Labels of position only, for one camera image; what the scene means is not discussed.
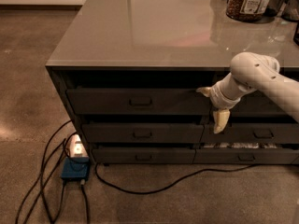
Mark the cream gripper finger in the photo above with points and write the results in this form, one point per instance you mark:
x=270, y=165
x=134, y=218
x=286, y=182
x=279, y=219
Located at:
x=221, y=118
x=206, y=91

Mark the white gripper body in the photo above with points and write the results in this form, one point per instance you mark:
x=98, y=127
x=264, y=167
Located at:
x=219, y=99

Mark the grey drawer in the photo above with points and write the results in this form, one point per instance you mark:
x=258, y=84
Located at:
x=149, y=155
x=256, y=105
x=281, y=133
x=91, y=101
x=142, y=132
x=246, y=156

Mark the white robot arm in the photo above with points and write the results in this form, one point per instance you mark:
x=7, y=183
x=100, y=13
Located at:
x=250, y=72

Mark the grey drawer cabinet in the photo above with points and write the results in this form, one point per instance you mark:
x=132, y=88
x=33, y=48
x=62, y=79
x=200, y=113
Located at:
x=163, y=44

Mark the dark object table edge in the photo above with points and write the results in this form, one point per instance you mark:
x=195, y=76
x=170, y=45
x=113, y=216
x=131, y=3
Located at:
x=296, y=35

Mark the glass jar of nuts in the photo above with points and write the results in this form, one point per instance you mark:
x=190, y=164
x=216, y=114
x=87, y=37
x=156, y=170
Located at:
x=246, y=10

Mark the clear glass jar right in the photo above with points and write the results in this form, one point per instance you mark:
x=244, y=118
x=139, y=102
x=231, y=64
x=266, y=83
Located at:
x=291, y=11

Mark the white device on blue box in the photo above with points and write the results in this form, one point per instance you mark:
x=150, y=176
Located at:
x=75, y=149

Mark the blue box on floor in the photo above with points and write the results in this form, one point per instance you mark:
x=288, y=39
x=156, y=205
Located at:
x=76, y=169

